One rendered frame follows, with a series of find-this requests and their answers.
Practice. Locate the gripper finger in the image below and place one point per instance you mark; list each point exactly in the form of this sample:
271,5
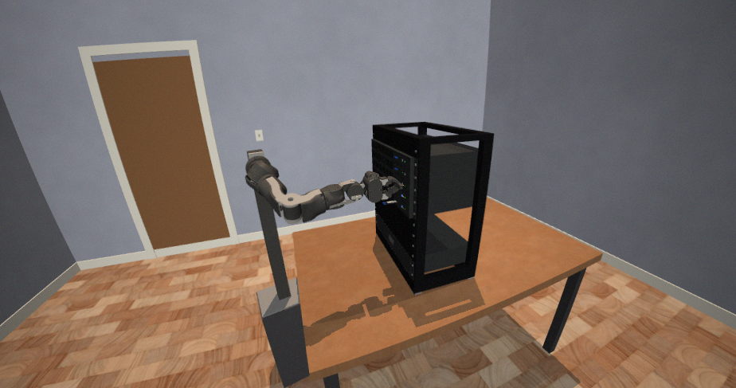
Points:
386,181
388,194

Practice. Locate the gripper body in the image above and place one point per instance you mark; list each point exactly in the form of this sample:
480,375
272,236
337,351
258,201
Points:
372,186

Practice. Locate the black server rack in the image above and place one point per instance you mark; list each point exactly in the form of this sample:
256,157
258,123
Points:
436,178

